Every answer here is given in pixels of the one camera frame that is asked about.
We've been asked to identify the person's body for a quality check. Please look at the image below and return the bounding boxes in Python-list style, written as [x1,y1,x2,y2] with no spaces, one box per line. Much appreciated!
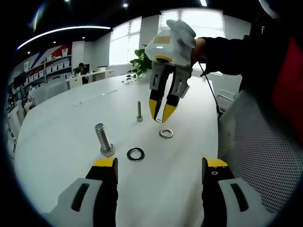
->
[239,0,303,218]

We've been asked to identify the small steel bolt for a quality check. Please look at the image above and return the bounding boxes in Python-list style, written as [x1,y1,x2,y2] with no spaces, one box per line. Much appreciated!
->
[136,100,144,122]

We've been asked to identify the white office desk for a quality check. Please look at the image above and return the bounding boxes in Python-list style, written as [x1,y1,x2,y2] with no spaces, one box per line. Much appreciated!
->
[65,67,116,90]

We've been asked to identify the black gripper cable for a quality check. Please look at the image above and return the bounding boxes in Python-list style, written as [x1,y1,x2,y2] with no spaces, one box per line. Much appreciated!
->
[197,60,221,116]

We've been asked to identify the large steel washer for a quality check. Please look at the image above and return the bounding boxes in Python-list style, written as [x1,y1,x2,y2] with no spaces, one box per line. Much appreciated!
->
[159,128,174,138]
[127,147,145,163]

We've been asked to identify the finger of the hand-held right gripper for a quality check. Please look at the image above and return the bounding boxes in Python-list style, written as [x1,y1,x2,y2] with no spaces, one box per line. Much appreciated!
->
[162,66,190,123]
[148,61,171,121]

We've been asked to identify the clear plastic ruler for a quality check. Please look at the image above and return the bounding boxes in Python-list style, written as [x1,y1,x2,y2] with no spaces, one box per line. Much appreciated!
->
[72,89,118,107]

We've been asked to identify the green potted plant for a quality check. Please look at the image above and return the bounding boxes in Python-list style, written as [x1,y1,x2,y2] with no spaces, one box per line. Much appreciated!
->
[122,44,153,85]

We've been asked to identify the shelf with white boxes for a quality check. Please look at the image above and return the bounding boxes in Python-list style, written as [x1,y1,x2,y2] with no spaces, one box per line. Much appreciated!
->
[9,53,73,95]

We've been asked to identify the white mesh office chair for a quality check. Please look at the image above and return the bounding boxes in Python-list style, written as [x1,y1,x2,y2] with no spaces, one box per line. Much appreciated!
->
[217,88,303,215]

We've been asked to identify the person's right forearm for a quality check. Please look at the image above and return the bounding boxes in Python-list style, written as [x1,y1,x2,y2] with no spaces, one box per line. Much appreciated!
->
[195,35,258,77]

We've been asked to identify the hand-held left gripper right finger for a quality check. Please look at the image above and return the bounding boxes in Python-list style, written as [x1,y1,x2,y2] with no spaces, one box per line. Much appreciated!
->
[202,156,261,227]

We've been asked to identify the large steel bolt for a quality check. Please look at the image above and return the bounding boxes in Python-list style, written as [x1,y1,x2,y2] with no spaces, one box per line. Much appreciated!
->
[94,122,116,157]

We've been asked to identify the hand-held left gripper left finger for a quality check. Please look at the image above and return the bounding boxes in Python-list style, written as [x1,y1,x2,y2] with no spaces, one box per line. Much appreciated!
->
[42,156,119,227]

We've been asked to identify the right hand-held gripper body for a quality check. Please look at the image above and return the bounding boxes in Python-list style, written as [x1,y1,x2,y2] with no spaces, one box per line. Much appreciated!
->
[144,29,193,70]

